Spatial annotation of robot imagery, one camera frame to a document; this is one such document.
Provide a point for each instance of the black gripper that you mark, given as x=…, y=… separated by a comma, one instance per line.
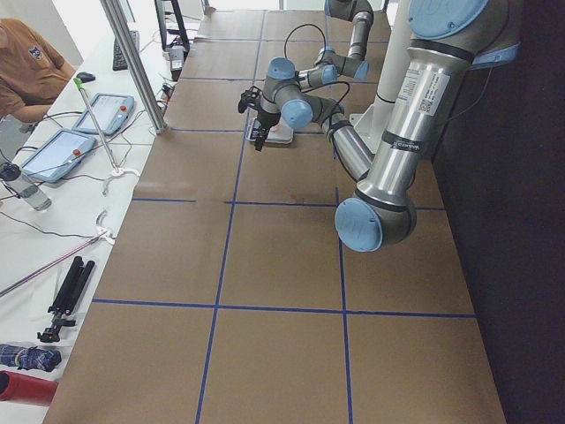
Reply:
x=265, y=118

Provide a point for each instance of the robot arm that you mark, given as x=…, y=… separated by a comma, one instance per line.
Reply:
x=329, y=65
x=433, y=44

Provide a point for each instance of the digital kitchen scale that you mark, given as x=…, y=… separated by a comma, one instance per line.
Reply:
x=280, y=134

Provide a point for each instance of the far blue teach pendant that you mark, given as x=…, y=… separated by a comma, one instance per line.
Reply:
x=111, y=112

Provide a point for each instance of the blue teach pendant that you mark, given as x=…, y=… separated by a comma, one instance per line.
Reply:
x=111, y=112
x=58, y=156

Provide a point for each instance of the black keyboard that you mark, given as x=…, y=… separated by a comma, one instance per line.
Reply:
x=119, y=62

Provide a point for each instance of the black computer mouse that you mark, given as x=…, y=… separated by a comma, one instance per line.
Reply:
x=85, y=77

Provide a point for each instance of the pink striped metal rod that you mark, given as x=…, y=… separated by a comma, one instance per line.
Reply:
x=103, y=234

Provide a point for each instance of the metal rod with green tip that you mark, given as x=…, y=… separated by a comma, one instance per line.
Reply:
x=117, y=170

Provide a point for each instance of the near blue teach pendant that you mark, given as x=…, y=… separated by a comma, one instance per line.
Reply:
x=58, y=156

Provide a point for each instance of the black folded tripod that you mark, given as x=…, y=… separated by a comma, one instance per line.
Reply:
x=66, y=299

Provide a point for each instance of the person in orange shirt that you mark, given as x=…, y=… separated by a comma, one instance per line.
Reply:
x=33, y=72

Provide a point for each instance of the clear water bottle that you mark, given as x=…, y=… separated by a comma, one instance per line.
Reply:
x=24, y=187

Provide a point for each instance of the red cylinder bottle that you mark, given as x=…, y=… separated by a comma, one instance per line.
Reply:
x=26, y=389

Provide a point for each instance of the aluminium frame post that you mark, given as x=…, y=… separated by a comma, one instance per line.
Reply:
x=120, y=29

